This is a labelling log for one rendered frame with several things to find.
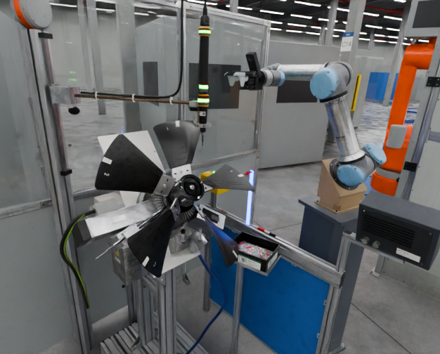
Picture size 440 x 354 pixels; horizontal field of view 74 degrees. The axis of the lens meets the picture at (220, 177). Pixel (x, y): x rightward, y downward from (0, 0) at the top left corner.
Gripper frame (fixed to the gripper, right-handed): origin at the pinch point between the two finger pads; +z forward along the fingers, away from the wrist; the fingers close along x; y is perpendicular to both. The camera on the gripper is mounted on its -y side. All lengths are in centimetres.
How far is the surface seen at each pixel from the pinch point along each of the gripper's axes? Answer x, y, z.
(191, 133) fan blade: 12.4, 26.3, 12.1
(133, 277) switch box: 28, 100, 39
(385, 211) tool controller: -65, 46, -14
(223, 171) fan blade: 6.4, 46.0, -3.2
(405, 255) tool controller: -74, 61, -17
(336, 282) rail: -51, 87, -18
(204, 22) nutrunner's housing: -2.0, -17.4, 16.7
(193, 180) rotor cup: -2.9, 42.2, 23.4
